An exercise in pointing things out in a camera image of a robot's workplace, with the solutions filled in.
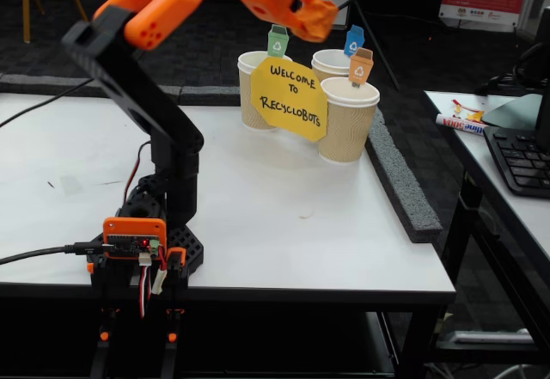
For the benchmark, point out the paper cup with green label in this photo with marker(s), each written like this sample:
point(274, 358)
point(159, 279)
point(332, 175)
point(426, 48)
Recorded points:
point(247, 95)

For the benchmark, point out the white soda candy tube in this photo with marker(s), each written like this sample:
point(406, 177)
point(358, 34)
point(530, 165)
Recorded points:
point(460, 123)

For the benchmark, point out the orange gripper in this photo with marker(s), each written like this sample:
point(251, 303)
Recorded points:
point(313, 15)

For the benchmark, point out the orange recycle bin label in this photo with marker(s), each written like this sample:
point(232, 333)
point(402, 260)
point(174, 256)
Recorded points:
point(361, 69)

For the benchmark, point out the paper cup with orange label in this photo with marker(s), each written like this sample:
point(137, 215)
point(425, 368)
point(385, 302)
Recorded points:
point(348, 130)

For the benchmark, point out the green recycle bin label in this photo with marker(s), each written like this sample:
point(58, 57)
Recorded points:
point(278, 44)

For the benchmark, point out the orange controller board housing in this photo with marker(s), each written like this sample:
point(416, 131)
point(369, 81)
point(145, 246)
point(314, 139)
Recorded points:
point(135, 226)

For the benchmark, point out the white side table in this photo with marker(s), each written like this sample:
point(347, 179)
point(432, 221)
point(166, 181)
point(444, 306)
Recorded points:
point(472, 151)

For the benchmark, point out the yellow welcome paper sign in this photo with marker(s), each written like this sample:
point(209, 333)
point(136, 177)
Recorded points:
point(292, 104)

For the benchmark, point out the black and orange robot arm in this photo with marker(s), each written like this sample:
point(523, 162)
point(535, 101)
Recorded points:
point(142, 87)

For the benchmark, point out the black orange table clamp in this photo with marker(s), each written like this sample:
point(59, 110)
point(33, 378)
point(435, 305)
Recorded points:
point(175, 256)
point(103, 335)

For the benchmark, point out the black tripod stand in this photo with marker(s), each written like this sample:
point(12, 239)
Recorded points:
point(378, 50)

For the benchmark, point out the thick grey foam strip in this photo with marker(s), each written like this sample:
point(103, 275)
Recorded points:
point(404, 190)

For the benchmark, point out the paper cup with blue label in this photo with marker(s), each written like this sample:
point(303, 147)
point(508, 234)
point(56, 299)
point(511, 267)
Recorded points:
point(328, 63)

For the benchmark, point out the black headset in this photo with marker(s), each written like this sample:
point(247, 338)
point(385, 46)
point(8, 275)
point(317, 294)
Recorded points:
point(517, 69)

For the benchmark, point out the black computer keyboard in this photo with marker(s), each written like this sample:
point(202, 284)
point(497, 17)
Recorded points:
point(520, 160)

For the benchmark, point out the long dark foam strip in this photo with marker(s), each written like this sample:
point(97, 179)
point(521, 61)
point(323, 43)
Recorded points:
point(43, 84)

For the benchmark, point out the red yellow candy wrapper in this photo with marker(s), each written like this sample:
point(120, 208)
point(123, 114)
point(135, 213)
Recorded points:
point(474, 116)

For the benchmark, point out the blue recycle bin label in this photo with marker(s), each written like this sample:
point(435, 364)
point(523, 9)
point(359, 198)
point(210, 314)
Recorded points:
point(354, 44)

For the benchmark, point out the short dark foam strip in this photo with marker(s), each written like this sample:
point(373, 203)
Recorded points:
point(210, 95)

